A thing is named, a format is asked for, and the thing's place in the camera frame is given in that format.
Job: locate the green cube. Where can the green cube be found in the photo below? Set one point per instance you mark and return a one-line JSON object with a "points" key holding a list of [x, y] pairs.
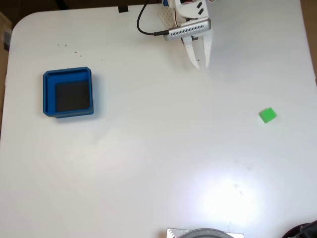
{"points": [[268, 115]]}

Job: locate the blue square box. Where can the blue square box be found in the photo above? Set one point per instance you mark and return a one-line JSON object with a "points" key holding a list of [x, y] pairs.
{"points": [[48, 94]]}

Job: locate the black tape strip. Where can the black tape strip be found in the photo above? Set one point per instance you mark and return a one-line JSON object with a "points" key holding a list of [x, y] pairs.
{"points": [[123, 9]]}

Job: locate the brown cardboard panel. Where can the brown cardboard panel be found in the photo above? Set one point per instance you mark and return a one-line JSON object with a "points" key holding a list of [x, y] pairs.
{"points": [[310, 24]]}

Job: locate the round stand with silver plate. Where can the round stand with silver plate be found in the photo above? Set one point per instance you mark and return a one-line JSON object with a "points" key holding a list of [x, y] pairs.
{"points": [[205, 234]]}

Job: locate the round dark desk stand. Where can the round dark desk stand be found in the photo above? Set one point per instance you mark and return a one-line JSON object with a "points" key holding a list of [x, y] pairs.
{"points": [[304, 231]]}

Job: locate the silver camera box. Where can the silver camera box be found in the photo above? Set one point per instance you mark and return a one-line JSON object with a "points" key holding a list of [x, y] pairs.
{"points": [[188, 29]]}

